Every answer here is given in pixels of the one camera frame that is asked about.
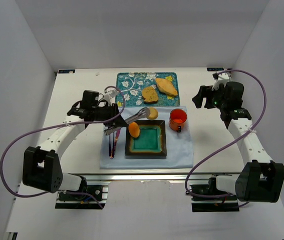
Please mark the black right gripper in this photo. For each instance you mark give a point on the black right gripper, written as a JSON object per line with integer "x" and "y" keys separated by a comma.
{"x": 205, "y": 97}

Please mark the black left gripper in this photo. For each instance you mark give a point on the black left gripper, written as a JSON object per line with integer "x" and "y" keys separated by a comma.
{"x": 114, "y": 116}

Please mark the round orange bread roll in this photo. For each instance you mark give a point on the round orange bread roll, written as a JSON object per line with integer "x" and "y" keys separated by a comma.
{"x": 134, "y": 129}

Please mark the metal tongs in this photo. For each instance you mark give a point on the metal tongs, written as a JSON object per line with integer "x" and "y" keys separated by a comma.
{"x": 142, "y": 113}

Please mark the small pale round bun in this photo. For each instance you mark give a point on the small pale round bun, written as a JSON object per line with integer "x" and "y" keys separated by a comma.
{"x": 153, "y": 113}

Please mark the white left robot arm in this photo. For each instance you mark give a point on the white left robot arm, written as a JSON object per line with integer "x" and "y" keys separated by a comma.
{"x": 42, "y": 169}

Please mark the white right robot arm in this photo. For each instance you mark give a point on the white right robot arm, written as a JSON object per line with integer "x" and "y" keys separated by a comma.
{"x": 261, "y": 178}

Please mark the long golden bread loaf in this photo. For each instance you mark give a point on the long golden bread loaf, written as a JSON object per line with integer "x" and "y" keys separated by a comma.
{"x": 166, "y": 87}

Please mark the brown bread slice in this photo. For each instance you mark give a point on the brown bread slice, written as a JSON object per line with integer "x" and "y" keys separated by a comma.
{"x": 149, "y": 95}

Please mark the purple metallic knife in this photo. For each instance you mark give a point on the purple metallic knife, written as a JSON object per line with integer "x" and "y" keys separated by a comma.
{"x": 116, "y": 142}

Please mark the purple metallic fork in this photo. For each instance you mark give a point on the purple metallic fork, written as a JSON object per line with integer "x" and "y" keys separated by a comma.
{"x": 111, "y": 146}

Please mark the right blue table label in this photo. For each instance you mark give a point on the right blue table label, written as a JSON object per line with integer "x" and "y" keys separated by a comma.
{"x": 214, "y": 69}

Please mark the blue table label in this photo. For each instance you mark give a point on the blue table label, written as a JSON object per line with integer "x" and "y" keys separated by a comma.
{"x": 66, "y": 71}
{"x": 214, "y": 69}

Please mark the orange mug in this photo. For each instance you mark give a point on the orange mug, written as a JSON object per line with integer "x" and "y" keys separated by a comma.
{"x": 177, "y": 119}

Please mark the purple metallic spoon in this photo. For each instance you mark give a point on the purple metallic spoon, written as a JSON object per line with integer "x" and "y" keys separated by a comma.
{"x": 112, "y": 144}

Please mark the square teal glazed plate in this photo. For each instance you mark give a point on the square teal glazed plate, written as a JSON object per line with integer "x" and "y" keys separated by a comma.
{"x": 151, "y": 142}

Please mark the teal floral tray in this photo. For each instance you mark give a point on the teal floral tray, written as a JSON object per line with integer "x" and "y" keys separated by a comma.
{"x": 131, "y": 85}

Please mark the light blue cloth napkin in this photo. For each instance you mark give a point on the light blue cloth napkin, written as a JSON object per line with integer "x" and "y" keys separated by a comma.
{"x": 179, "y": 149}

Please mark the left blue table label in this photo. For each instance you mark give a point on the left blue table label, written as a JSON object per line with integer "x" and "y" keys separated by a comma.
{"x": 66, "y": 71}

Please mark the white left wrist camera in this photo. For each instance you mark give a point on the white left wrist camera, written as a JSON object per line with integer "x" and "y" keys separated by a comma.
{"x": 109, "y": 94}

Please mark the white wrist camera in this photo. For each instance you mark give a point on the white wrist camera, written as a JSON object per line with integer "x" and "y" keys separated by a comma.
{"x": 221, "y": 78}
{"x": 109, "y": 94}

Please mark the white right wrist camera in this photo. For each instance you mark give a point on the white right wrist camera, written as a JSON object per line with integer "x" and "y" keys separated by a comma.
{"x": 221, "y": 78}

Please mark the aluminium front rail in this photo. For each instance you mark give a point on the aluminium front rail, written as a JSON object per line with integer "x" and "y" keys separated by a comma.
{"x": 154, "y": 176}

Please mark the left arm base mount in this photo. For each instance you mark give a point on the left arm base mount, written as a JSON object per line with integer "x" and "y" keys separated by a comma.
{"x": 92, "y": 195}

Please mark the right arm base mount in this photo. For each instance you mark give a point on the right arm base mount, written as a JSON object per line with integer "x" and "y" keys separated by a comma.
{"x": 211, "y": 204}

